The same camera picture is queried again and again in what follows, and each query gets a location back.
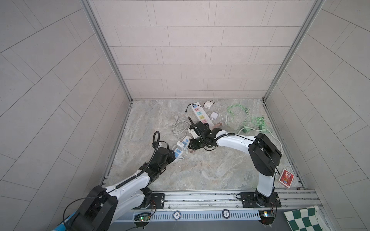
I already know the small blue-socket power strip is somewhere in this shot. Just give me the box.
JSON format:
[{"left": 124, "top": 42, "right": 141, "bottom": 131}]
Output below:
[{"left": 173, "top": 135, "right": 191, "bottom": 160}]

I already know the long multicolour power strip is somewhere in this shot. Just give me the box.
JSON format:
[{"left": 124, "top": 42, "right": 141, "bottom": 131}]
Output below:
[{"left": 191, "top": 102, "right": 214, "bottom": 130}]

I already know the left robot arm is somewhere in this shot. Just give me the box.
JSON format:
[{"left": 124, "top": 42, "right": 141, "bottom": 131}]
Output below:
[{"left": 55, "top": 131, "right": 175, "bottom": 231}]

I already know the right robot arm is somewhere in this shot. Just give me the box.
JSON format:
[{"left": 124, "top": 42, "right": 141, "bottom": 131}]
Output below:
[{"left": 189, "top": 122, "right": 282, "bottom": 208}]

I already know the red card packet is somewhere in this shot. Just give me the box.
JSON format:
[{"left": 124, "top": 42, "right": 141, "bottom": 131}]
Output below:
[{"left": 278, "top": 169, "right": 295, "bottom": 188}]

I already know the green white checkerboard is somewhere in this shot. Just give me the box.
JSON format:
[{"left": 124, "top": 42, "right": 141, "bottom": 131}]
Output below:
[{"left": 284, "top": 206, "right": 330, "bottom": 231}]

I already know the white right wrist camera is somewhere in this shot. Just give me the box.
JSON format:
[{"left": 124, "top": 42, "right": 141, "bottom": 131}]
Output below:
[{"left": 188, "top": 129, "right": 199, "bottom": 139}]

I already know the white power strip cord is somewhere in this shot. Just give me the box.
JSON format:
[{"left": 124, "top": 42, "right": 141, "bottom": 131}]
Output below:
[{"left": 172, "top": 115, "right": 190, "bottom": 140}]

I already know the green cable bundle far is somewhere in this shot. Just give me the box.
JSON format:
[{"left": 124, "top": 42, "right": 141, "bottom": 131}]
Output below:
[{"left": 226, "top": 103, "right": 251, "bottom": 117}]

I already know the green charger with cable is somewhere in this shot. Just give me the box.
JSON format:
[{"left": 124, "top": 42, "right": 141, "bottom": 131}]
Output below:
[{"left": 239, "top": 116, "right": 272, "bottom": 134}]

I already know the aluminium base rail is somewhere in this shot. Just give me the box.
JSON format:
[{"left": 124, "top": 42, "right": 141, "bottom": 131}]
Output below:
[{"left": 82, "top": 189, "right": 323, "bottom": 223}]

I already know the long strip white cord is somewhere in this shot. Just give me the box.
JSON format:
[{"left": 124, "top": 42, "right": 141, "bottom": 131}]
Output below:
[{"left": 236, "top": 126, "right": 285, "bottom": 154}]

